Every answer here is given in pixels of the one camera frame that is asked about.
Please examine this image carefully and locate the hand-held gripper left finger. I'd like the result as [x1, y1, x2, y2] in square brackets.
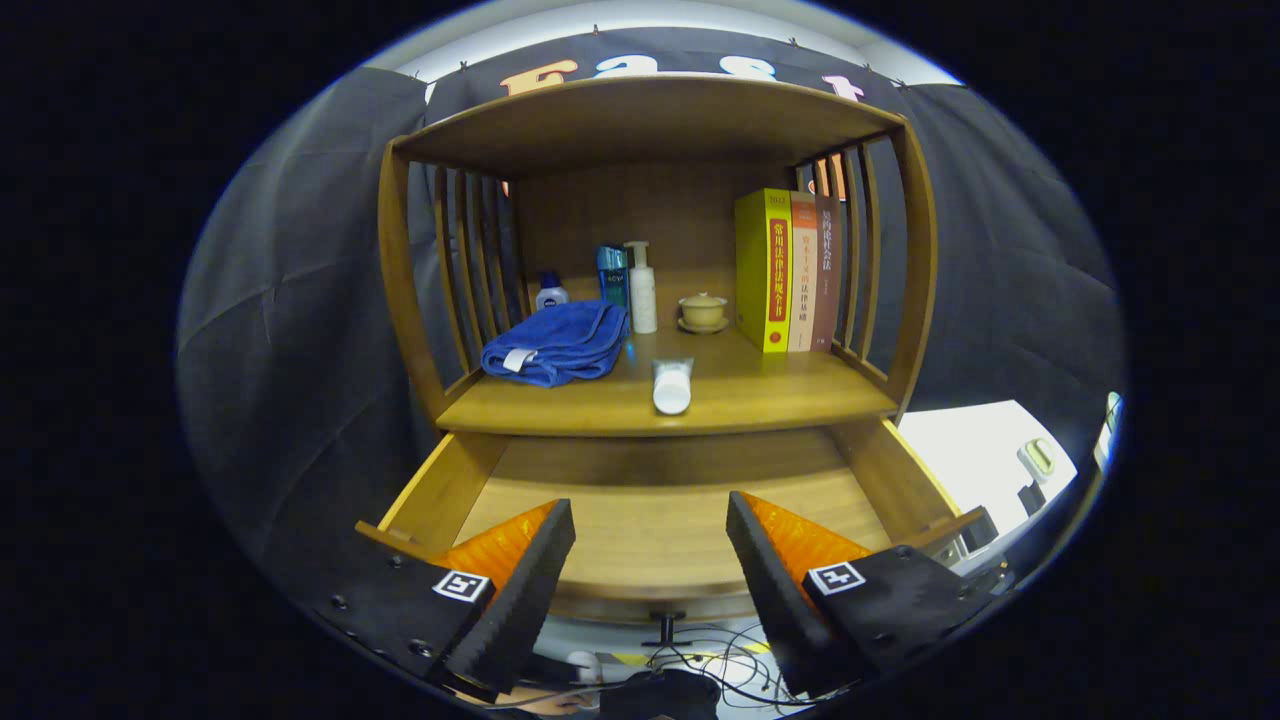
[318, 498, 578, 703]

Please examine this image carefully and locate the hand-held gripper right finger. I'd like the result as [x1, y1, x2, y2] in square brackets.
[726, 490, 1011, 699]

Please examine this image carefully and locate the wooden drawer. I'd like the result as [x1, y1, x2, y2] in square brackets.
[355, 415, 991, 626]

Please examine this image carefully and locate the white cleanser tube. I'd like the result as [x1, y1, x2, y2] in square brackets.
[651, 358, 695, 416]

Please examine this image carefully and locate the white side cabinet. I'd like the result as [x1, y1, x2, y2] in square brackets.
[898, 400, 1081, 576]

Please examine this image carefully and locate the wooden cabinet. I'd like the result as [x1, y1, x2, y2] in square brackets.
[378, 75, 941, 436]

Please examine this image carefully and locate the blue folded towel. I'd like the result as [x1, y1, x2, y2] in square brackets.
[480, 300, 631, 388]

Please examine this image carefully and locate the yellow-green soap dish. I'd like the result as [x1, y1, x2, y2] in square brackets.
[1017, 437, 1057, 486]

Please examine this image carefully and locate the beige lidded teacup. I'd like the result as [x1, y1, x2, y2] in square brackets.
[677, 292, 731, 335]

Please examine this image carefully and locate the beige and orange book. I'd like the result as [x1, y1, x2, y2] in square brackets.
[788, 192, 819, 353]

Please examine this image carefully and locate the white pump bottle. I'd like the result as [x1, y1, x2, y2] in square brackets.
[624, 240, 659, 335]

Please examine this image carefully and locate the yellow book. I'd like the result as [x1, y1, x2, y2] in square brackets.
[734, 188, 793, 354]

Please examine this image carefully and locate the brown book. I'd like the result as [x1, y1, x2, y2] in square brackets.
[812, 195, 843, 352]

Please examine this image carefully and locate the tall blue bottle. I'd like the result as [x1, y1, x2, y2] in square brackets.
[596, 245, 631, 311]

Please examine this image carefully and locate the black backdrop cloth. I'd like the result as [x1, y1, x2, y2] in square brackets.
[178, 25, 1126, 601]

